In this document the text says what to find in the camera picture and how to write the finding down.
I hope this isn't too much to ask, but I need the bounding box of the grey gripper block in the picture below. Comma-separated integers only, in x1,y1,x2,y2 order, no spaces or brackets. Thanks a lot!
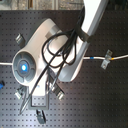
19,95,49,115

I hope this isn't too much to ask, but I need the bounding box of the white routed cable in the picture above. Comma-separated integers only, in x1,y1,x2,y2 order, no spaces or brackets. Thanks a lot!
0,54,128,66

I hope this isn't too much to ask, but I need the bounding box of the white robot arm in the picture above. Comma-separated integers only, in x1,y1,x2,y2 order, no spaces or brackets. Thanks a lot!
12,0,108,112

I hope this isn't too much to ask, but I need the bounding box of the metal cable clip lower left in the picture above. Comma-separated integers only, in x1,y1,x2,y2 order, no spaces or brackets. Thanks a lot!
15,86,27,99

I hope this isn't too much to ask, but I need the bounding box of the metal cable clip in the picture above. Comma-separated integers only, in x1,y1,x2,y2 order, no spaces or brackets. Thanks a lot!
36,110,46,124
15,34,25,45
15,86,27,99
49,84,65,100
101,50,113,70

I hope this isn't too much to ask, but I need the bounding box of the metal cable clip bottom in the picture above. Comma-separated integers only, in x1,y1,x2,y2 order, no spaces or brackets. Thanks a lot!
36,110,46,124

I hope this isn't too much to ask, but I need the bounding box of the metal cable clip centre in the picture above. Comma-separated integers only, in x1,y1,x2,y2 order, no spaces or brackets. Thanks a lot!
49,84,65,100

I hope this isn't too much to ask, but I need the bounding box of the metal cable clip upper left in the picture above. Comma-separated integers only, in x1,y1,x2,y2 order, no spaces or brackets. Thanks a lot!
15,34,25,45

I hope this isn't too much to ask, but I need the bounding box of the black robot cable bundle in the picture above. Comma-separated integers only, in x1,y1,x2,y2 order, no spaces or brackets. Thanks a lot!
21,7,87,111

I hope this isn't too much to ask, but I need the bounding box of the metal cable clip right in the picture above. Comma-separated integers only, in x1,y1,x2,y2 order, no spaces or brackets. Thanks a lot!
101,50,113,70

